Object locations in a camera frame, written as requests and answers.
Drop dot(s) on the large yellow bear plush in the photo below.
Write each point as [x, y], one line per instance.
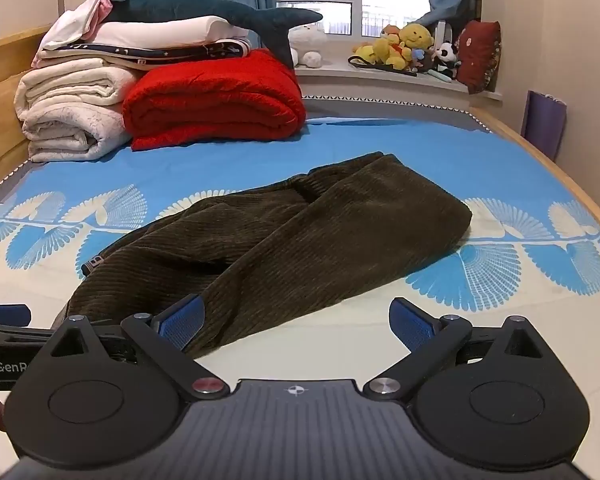
[416, 40]

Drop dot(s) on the small yellow plush toy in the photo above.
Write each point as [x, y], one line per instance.
[377, 51]

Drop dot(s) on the white window sill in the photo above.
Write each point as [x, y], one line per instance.
[380, 82]

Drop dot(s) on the panda plush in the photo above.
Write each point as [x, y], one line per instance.
[446, 57]

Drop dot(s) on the white cloth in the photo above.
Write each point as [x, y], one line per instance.
[72, 22]

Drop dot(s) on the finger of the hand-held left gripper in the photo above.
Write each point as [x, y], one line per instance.
[2, 314]

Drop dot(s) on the blue white printed bed sheet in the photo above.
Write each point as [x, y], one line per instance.
[430, 170]

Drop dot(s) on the white plush toy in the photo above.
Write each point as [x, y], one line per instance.
[307, 42]

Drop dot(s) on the pink cloth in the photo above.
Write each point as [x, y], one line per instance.
[101, 10]

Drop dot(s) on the folded white pillow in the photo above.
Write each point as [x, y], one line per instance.
[170, 30]

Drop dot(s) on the blue shark plush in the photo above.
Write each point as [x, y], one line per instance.
[190, 7]

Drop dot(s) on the folded white quilt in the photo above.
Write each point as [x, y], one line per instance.
[70, 105]

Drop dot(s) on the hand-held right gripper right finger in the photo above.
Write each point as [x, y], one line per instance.
[411, 324]

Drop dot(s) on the purple paper bag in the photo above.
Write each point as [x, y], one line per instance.
[544, 125]

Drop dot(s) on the folded red blanket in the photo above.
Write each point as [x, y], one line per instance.
[215, 105]

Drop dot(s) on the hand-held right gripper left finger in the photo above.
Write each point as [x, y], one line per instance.
[182, 324]

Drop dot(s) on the red cushion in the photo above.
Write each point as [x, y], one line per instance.
[477, 55]

